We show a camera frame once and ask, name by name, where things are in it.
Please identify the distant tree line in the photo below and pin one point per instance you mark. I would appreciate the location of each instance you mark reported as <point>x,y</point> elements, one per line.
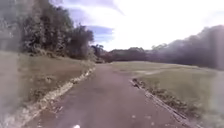
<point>176,51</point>

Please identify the grass field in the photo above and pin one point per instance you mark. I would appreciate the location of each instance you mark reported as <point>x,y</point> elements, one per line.
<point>176,78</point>

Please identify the wood of trees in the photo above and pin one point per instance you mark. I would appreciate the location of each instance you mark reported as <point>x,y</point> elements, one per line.
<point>53,33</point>

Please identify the robot's own part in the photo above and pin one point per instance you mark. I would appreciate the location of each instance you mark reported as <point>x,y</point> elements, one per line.
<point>77,126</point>

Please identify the grass slope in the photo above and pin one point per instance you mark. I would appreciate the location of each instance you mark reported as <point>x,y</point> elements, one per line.
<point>36,75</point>

